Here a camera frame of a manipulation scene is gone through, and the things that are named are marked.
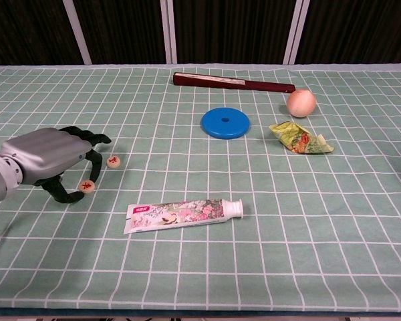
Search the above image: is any floral toothpaste tube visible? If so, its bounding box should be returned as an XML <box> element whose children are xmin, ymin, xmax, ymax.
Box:
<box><xmin>123</xmin><ymin>198</ymin><xmax>245</xmax><ymax>235</ymax></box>

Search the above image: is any peach coloured ball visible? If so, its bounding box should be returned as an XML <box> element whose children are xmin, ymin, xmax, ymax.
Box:
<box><xmin>285</xmin><ymin>88</ymin><xmax>317</xmax><ymax>118</ymax></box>

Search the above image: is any white aluminium frame post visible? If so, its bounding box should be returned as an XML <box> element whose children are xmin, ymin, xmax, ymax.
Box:
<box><xmin>160</xmin><ymin>0</ymin><xmax>178</xmax><ymax>65</ymax></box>
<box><xmin>61</xmin><ymin>0</ymin><xmax>93</xmax><ymax>65</ymax></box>
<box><xmin>283</xmin><ymin>0</ymin><xmax>311</xmax><ymax>65</ymax></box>

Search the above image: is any blue plastic disc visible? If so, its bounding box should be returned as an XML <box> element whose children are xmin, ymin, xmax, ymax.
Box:
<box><xmin>200</xmin><ymin>106</ymin><xmax>251</xmax><ymax>140</ymax></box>

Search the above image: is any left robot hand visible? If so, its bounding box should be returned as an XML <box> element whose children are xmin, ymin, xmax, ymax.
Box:
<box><xmin>0</xmin><ymin>125</ymin><xmax>112</xmax><ymax>204</ymax></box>

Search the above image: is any green grid tablecloth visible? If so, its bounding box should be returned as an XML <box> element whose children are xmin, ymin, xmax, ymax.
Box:
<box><xmin>0</xmin><ymin>62</ymin><xmax>401</xmax><ymax>310</ymax></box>

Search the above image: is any crumpled green snack wrapper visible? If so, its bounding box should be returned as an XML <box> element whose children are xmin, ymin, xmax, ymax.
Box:
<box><xmin>269</xmin><ymin>121</ymin><xmax>334</xmax><ymax>154</ymax></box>

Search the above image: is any dark red folded fan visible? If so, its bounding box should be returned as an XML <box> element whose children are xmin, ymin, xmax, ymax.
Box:
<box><xmin>172</xmin><ymin>72</ymin><xmax>295</xmax><ymax>94</ymax></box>

